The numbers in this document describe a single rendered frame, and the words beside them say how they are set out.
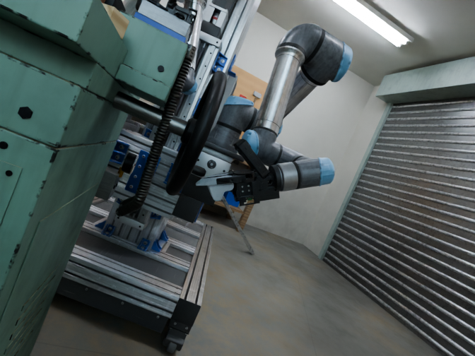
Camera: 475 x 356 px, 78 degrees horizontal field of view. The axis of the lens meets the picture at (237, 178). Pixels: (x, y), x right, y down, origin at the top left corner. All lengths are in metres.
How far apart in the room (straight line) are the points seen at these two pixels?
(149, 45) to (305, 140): 4.00
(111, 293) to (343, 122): 4.18
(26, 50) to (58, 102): 0.08
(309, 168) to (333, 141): 3.99
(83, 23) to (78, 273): 1.03
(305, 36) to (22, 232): 0.85
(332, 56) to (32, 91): 0.82
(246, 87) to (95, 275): 3.33
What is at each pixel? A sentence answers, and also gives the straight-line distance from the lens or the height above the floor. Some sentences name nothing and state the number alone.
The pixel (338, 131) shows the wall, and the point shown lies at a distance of 4.79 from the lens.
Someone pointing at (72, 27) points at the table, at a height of 0.85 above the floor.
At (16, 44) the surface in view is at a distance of 0.51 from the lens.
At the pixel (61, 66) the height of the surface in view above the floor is 0.82.
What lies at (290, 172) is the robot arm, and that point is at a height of 0.82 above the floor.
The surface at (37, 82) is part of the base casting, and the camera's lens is 0.48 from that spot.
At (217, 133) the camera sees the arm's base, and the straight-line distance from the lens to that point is 1.23.
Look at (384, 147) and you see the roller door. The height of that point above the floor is 1.73.
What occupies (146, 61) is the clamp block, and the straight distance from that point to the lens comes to 0.61.
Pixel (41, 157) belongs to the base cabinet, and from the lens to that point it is 0.47.
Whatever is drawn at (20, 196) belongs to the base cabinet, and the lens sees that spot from 0.49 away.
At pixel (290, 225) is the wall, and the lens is 4.66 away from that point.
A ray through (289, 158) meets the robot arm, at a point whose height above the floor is 0.86.
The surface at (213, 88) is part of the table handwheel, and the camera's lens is 0.56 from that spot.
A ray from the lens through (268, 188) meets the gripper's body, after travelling 0.76.
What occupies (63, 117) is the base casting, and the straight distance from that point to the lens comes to 0.46.
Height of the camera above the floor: 0.79
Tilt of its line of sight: 3 degrees down
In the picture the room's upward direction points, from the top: 23 degrees clockwise
